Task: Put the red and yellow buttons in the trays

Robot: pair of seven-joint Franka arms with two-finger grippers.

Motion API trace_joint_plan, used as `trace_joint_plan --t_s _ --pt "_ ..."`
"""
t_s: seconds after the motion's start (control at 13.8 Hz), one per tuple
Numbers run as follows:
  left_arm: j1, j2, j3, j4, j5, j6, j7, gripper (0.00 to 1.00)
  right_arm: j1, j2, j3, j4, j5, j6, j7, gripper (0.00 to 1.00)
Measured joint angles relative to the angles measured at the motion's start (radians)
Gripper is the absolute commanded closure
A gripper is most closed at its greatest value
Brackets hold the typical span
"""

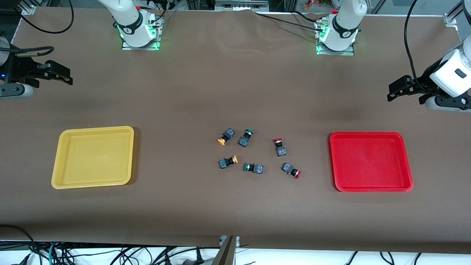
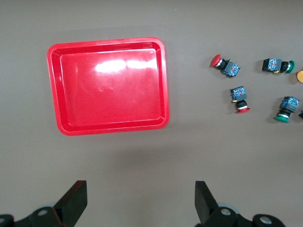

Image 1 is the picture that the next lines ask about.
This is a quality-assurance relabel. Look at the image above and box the brown table cover sheet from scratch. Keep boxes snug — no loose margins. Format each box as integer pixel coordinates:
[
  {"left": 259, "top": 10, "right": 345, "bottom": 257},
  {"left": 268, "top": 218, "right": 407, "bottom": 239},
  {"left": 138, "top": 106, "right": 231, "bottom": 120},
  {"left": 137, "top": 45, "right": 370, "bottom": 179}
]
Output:
[{"left": 0, "top": 7, "right": 471, "bottom": 254}]

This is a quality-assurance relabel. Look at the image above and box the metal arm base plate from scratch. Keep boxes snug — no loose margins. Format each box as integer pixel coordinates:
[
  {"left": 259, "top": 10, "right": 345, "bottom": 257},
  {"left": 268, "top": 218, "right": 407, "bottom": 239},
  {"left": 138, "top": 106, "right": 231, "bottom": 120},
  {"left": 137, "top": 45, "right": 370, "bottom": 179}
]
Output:
[
  {"left": 316, "top": 42, "right": 355, "bottom": 56},
  {"left": 121, "top": 37, "right": 161, "bottom": 51}
]

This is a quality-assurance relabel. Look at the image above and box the yellow push button switch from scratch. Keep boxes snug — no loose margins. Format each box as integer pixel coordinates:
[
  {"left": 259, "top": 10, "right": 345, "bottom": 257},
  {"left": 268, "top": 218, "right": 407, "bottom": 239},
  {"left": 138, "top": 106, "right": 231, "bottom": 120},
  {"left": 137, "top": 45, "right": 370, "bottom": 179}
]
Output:
[
  {"left": 217, "top": 128, "right": 236, "bottom": 146},
  {"left": 219, "top": 155, "right": 239, "bottom": 170}
]

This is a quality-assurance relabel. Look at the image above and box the short grey cable loop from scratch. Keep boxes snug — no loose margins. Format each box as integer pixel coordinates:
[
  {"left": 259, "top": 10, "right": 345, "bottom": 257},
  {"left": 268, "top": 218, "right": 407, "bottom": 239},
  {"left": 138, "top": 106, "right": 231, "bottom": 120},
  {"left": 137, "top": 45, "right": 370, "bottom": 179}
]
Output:
[{"left": 11, "top": 46, "right": 55, "bottom": 59}]

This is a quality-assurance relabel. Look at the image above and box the red push button switch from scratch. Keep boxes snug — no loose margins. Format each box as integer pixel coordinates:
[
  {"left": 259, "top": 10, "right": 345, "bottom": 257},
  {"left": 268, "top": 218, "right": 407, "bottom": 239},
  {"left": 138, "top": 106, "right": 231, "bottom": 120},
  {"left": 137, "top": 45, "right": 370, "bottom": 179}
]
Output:
[
  {"left": 273, "top": 138, "right": 288, "bottom": 157},
  {"left": 281, "top": 162, "right": 302, "bottom": 179}
]

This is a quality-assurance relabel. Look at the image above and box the grey equipment box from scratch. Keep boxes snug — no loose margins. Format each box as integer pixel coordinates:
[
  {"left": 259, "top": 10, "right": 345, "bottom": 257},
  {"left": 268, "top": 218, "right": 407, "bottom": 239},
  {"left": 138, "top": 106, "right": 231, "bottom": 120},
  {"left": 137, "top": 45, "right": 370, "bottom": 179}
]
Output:
[{"left": 215, "top": 0, "right": 269, "bottom": 11}]

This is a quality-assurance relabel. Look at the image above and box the long black cable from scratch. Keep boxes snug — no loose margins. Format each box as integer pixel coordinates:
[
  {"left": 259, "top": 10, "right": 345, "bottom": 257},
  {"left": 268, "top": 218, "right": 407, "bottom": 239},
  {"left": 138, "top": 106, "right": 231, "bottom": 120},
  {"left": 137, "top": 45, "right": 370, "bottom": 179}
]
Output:
[
  {"left": 404, "top": 0, "right": 433, "bottom": 92},
  {"left": 13, "top": 0, "right": 75, "bottom": 34}
]

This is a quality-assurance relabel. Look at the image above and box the aluminium frame profile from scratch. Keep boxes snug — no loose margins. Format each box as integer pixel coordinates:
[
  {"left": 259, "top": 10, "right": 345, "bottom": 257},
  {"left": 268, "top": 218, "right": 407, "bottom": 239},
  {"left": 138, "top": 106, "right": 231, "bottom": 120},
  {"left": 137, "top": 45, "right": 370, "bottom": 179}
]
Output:
[{"left": 15, "top": 0, "right": 37, "bottom": 15}]

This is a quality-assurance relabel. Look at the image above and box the red plastic tray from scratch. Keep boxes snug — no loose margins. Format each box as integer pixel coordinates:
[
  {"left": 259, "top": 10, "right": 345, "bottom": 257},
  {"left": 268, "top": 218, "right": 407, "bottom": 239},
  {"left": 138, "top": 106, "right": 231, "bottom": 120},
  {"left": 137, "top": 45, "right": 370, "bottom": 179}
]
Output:
[{"left": 329, "top": 131, "right": 414, "bottom": 193}]

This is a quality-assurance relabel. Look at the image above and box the green push button switch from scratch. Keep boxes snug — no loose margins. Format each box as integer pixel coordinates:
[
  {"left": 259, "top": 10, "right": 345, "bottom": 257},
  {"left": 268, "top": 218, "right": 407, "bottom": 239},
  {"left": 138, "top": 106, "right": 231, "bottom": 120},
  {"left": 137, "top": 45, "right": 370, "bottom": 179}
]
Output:
[
  {"left": 243, "top": 162, "right": 264, "bottom": 175},
  {"left": 238, "top": 129, "right": 255, "bottom": 148}
]

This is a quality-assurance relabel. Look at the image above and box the yellow plastic tray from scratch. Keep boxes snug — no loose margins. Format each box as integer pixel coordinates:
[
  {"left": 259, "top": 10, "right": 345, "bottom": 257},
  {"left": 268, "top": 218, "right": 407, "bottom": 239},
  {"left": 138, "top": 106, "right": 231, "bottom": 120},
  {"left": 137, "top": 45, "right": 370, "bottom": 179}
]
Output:
[{"left": 51, "top": 126, "right": 135, "bottom": 190}]

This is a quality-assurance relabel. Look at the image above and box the aluminium profile post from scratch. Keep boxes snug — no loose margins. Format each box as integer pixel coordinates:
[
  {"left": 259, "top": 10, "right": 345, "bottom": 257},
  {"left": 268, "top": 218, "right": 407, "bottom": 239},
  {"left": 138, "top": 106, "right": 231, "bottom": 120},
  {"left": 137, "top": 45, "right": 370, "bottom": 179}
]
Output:
[{"left": 212, "top": 236, "right": 240, "bottom": 265}]

